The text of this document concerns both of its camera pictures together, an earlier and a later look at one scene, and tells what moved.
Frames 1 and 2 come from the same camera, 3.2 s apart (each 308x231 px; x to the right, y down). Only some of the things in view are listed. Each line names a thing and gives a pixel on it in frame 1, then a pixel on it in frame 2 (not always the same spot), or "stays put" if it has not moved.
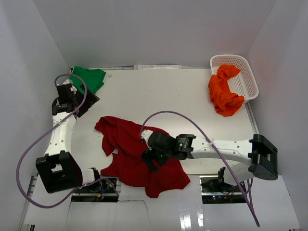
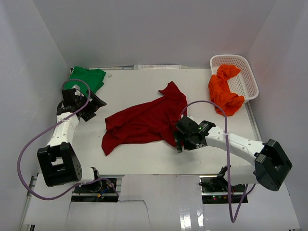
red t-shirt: x=129 y=166 to x=155 y=119
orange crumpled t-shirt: x=225 y=101 stays put
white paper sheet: x=157 y=67 stays put
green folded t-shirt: x=93 y=79 stays put
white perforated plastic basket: x=243 y=83 stays put
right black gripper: x=148 y=155 to x=179 y=136
